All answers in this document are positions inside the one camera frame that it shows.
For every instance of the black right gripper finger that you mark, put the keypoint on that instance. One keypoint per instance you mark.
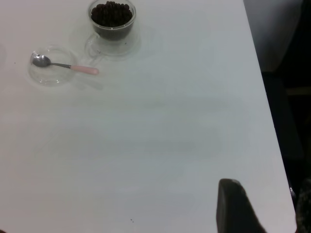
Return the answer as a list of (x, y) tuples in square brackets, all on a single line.
[(235, 211)]

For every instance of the dark coffee beans pile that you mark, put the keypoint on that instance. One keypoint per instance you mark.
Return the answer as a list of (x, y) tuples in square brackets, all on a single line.
[(111, 15)]

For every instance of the round clear glass dish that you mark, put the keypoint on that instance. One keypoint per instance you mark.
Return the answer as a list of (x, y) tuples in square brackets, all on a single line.
[(53, 78)]

